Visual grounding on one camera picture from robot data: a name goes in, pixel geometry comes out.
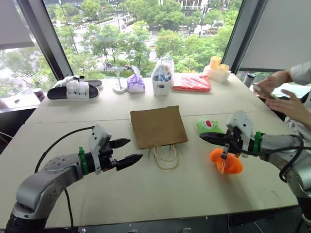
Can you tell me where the purple tissue pack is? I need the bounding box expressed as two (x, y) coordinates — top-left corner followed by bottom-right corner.
(126, 65), (146, 94)

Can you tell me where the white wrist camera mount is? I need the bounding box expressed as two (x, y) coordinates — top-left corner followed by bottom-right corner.
(225, 109), (254, 159)
(87, 124), (113, 175)

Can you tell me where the grey window blind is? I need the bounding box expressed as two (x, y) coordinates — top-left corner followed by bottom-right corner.
(240, 0), (311, 72)
(0, 0), (36, 50)

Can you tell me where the white stemmed glass stand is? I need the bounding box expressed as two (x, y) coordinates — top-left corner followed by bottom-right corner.
(112, 66), (128, 94)

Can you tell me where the white plastic basket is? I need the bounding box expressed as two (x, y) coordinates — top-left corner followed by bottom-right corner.
(151, 74), (173, 96)

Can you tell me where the white cup holder tray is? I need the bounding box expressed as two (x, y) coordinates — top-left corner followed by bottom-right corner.
(202, 64), (232, 84)

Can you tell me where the tall yellow plastic cup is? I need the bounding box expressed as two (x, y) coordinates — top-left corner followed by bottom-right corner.
(209, 56), (223, 71)

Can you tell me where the white red drink can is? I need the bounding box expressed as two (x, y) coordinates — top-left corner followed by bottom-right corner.
(32, 87), (46, 103)

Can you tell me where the green plush toy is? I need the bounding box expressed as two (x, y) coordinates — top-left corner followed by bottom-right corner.
(196, 117), (225, 136)

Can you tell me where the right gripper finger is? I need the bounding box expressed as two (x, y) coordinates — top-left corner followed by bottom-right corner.
(199, 132), (226, 141)
(202, 138), (228, 148)

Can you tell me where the clear bag of items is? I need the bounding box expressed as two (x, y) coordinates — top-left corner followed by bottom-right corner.
(152, 55), (175, 83)

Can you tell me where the red plastic packet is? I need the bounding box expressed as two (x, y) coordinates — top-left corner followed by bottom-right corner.
(172, 73), (212, 93)

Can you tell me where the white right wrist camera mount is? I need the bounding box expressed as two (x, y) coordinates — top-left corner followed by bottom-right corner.
(225, 109), (254, 159)

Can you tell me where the smartphone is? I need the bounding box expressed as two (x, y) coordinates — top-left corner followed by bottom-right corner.
(252, 84), (280, 100)

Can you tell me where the person right hand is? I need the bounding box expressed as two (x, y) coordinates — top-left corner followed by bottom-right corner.
(252, 72), (285, 98)

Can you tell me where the orange plush toy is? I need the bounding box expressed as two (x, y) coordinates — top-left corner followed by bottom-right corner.
(209, 148), (244, 175)

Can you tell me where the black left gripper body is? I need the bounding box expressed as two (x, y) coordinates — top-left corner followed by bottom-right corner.
(98, 140), (120, 172)

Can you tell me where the grey cylindrical bottle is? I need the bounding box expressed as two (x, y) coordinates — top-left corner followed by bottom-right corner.
(243, 72), (257, 88)

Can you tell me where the brown paper bag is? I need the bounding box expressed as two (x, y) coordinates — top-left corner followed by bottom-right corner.
(130, 105), (189, 170)

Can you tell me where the green cable tie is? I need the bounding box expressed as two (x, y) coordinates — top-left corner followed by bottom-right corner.
(253, 132), (262, 154)
(78, 146), (89, 176)

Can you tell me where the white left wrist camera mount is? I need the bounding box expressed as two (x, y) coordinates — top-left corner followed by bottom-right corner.
(87, 124), (113, 175)

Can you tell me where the dark window frame post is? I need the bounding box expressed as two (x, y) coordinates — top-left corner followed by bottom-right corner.
(16, 0), (74, 81)
(222, 0), (264, 74)

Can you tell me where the black white slipper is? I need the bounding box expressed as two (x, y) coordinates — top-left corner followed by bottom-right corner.
(56, 75), (104, 91)
(47, 81), (101, 101)

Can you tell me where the person left hand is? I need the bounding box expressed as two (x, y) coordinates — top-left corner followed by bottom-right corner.
(264, 89), (311, 125)

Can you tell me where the person white shirt torso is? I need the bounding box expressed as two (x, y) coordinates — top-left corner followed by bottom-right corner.
(284, 116), (311, 144)

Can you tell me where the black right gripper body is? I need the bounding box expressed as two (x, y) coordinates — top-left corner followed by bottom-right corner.
(224, 128), (244, 155)

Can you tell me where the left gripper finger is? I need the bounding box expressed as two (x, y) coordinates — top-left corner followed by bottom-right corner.
(116, 153), (144, 171)
(109, 138), (132, 150)

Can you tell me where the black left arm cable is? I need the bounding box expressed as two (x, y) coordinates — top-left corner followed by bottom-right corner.
(34, 126), (95, 230)

